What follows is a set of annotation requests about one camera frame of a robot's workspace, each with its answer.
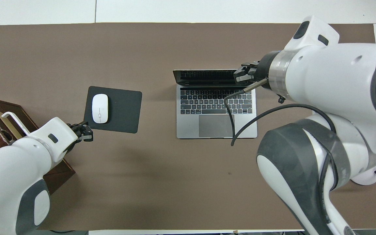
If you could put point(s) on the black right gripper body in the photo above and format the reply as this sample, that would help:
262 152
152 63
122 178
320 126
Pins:
263 68

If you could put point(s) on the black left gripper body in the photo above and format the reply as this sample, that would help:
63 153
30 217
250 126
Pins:
76 127

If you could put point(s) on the grey aluminium laptop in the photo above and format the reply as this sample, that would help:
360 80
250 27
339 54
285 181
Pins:
188 130

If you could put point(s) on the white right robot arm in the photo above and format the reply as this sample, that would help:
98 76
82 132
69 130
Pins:
338 81

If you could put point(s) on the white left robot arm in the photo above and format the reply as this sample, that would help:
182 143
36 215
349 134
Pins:
11 169

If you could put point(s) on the white computer mouse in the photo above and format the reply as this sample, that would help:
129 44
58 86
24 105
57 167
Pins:
100 107

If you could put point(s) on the black mouse pad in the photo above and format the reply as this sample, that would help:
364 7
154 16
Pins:
122 111

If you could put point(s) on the brown table mat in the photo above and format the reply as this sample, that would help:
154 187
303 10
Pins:
175 182

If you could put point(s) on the white desk lamp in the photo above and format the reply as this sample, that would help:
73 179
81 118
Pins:
370 179

